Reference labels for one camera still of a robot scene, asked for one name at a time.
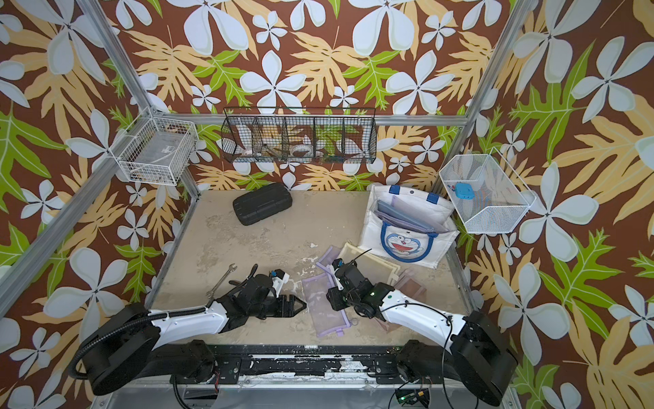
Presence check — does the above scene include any black wire basket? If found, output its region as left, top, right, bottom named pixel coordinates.
left=220, top=107, right=378, bottom=164

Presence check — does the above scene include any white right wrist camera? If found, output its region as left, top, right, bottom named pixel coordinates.
left=331, top=258, right=344, bottom=271

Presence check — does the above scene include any small blue object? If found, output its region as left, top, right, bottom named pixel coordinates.
left=454, top=182, right=475, bottom=200

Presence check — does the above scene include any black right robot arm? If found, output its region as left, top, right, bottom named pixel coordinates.
left=327, top=258, right=519, bottom=407

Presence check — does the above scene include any white hexagonal mesh basket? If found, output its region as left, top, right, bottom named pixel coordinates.
left=439, top=149, right=536, bottom=235

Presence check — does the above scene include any white wire basket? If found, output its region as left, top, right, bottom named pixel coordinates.
left=110, top=108, right=199, bottom=186

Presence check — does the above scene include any black hard zipper case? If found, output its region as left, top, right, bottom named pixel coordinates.
left=233, top=183, right=293, bottom=226

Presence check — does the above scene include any silver open-end wrench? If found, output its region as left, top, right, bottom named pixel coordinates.
left=207, top=263, right=238, bottom=300

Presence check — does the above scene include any pink mesh pouch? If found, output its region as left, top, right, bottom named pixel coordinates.
left=393, top=270, right=427, bottom=303

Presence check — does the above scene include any lilac mesh pouch under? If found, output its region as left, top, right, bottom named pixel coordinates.
left=302, top=273, right=351, bottom=337

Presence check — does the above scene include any white Doraemon canvas bag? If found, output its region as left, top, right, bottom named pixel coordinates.
left=359, top=185, right=459, bottom=269

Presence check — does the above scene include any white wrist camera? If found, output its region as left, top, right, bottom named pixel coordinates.
left=269, top=269, right=289, bottom=298
left=331, top=258, right=344, bottom=271

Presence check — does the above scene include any purple mesh pouch bottom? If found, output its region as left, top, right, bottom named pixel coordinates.
left=374, top=200, right=439, bottom=233

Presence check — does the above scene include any purple mesh pouch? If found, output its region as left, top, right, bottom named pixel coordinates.
left=374, top=200, right=439, bottom=233
left=315, top=245, right=342, bottom=275
left=392, top=197, right=454, bottom=233

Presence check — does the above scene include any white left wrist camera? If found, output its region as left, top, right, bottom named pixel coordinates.
left=269, top=269, right=289, bottom=298

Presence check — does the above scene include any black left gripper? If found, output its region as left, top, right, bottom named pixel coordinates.
left=249, top=292, right=309, bottom=317

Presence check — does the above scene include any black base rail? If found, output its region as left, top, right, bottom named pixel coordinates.
left=170, top=340, right=446, bottom=386

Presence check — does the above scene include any cream mesh pouch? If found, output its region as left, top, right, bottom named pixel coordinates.
left=338, top=242, right=401, bottom=286

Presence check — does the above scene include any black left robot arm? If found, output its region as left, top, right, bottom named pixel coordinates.
left=67, top=270, right=307, bottom=396

